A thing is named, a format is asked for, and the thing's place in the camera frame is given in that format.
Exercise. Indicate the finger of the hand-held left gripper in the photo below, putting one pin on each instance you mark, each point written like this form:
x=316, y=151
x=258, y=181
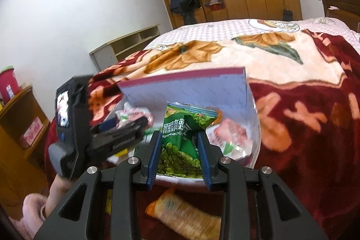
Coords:
x=108, y=124
x=135, y=123

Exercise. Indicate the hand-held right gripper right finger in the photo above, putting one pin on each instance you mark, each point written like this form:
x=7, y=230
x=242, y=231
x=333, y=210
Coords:
x=204, y=164

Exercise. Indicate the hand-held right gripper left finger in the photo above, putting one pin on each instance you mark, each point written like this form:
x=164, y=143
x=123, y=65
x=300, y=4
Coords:
x=154, y=164

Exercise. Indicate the pink and white snack packet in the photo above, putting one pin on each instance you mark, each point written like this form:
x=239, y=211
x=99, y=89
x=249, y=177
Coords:
x=132, y=113

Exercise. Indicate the green pea snack packet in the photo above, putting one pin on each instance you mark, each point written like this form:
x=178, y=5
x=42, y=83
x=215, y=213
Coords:
x=180, y=144

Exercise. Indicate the white cardboard box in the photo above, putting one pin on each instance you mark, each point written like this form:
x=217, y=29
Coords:
x=197, y=88

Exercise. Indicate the person's left forearm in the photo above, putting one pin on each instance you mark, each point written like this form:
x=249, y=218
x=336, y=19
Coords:
x=28, y=214

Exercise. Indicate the person's left hand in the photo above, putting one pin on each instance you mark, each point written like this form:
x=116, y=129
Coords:
x=56, y=192

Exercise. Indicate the green white snack packet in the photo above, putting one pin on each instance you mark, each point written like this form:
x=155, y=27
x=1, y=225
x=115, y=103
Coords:
x=232, y=148

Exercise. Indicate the pink tissue box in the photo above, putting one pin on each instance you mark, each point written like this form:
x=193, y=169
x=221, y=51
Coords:
x=32, y=131

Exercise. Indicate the orange snack packet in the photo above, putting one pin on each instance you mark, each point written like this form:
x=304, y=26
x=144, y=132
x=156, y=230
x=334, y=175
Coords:
x=182, y=212

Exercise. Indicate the yellow snack packet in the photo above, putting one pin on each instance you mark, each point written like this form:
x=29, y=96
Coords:
x=109, y=202

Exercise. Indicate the wooden side shelf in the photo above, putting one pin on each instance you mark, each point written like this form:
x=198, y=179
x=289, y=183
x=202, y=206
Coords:
x=17, y=119

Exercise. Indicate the low beige shelf unit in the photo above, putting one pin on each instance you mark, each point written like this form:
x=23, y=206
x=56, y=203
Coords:
x=105, y=53

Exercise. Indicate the red canister with green lid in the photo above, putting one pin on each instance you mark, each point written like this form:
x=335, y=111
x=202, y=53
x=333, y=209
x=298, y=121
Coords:
x=9, y=84

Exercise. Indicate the red floral blanket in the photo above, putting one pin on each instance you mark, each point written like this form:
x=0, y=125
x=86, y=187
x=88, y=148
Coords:
x=295, y=82

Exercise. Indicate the pink checkered bed sheet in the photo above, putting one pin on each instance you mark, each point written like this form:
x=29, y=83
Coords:
x=219, y=29

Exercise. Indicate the red box with pink hat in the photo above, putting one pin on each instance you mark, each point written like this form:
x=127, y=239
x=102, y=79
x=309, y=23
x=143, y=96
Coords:
x=214, y=6

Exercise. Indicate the black bag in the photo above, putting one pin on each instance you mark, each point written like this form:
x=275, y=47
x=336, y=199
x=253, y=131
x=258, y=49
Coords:
x=287, y=15

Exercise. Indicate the dark wooden headboard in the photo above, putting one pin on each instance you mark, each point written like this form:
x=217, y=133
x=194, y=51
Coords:
x=343, y=3

